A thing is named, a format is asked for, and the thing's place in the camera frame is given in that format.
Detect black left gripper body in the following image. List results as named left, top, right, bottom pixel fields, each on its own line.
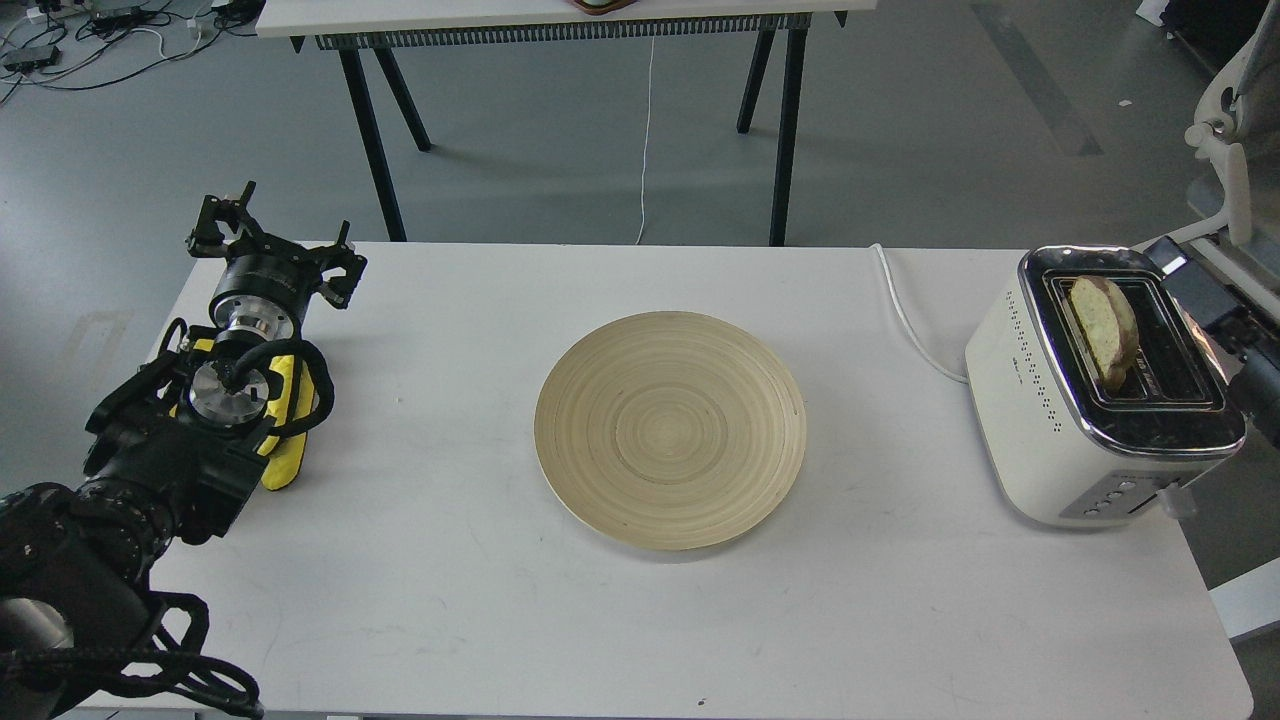
left=209, top=240, right=326, bottom=341

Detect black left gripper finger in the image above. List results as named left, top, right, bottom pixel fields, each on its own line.
left=186, top=181, right=257, bottom=259
left=314, top=222, right=369, bottom=309

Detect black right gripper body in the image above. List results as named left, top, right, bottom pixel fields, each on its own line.
left=1165, top=256, right=1279, bottom=368

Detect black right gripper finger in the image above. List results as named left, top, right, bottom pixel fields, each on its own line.
left=1143, top=236, right=1190, bottom=281

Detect slice of bread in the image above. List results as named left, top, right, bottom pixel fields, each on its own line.
left=1068, top=275, right=1140, bottom=393

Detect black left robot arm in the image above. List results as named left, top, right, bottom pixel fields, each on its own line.
left=1, top=183, right=367, bottom=719

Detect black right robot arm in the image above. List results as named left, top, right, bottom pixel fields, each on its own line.
left=1142, top=234, right=1279, bottom=447

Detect white chrome toaster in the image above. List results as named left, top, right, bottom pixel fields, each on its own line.
left=965, top=245, right=1245, bottom=528

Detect white office chair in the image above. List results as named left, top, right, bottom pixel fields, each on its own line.
left=1165, top=1, right=1277, bottom=322

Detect yellow cloth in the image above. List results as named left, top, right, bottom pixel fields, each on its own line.
left=170, top=327, right=335, bottom=491

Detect white background table black legs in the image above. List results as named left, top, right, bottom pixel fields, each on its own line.
left=255, top=1, right=876, bottom=247

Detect round wooden plate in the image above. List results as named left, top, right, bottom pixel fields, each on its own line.
left=532, top=311, right=808, bottom=552

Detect brown object on background table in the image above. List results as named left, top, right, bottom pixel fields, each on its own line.
left=571, top=0, right=634, bottom=15

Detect black cables on floor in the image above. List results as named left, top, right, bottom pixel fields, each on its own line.
left=0, top=0, right=266, bottom=101

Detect white toaster power cable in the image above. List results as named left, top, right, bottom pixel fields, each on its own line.
left=872, top=243, right=972, bottom=386

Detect white hanging cable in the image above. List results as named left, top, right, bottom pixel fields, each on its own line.
left=636, top=36, right=658, bottom=246

